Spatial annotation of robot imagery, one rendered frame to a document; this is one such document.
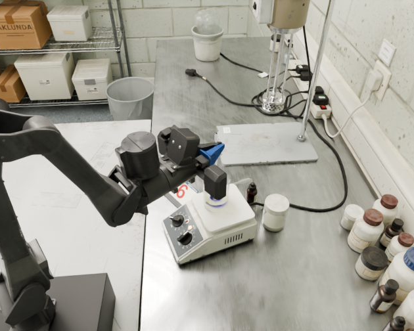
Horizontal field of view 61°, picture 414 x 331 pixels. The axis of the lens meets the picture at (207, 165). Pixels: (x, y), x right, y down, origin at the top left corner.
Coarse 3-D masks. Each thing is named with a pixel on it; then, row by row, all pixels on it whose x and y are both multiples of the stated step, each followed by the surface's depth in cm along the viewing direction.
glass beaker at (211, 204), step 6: (228, 174) 80; (228, 180) 80; (228, 186) 78; (204, 192) 79; (228, 192) 80; (204, 198) 81; (210, 198) 79; (222, 198) 79; (228, 198) 81; (204, 204) 82; (210, 204) 80; (216, 204) 80; (222, 204) 80; (210, 210) 82; (216, 210) 81; (222, 210) 82
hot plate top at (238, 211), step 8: (232, 184) 89; (232, 192) 87; (240, 192) 87; (192, 200) 85; (200, 200) 85; (232, 200) 85; (240, 200) 85; (200, 208) 83; (232, 208) 83; (240, 208) 83; (248, 208) 83; (200, 216) 81; (208, 216) 81; (216, 216) 81; (224, 216) 81; (232, 216) 81; (240, 216) 81; (248, 216) 81; (208, 224) 79; (216, 224) 79; (224, 224) 79; (232, 224) 79
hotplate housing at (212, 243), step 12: (192, 204) 86; (204, 228) 81; (228, 228) 81; (240, 228) 81; (252, 228) 83; (168, 240) 85; (204, 240) 79; (216, 240) 80; (228, 240) 82; (240, 240) 84; (192, 252) 79; (204, 252) 81; (216, 252) 84; (180, 264) 81
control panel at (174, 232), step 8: (184, 208) 86; (168, 216) 87; (184, 216) 85; (192, 216) 84; (168, 224) 86; (184, 224) 84; (192, 224) 83; (168, 232) 85; (176, 232) 84; (192, 232) 81; (176, 240) 82; (192, 240) 80; (200, 240) 79; (176, 248) 81; (184, 248) 80
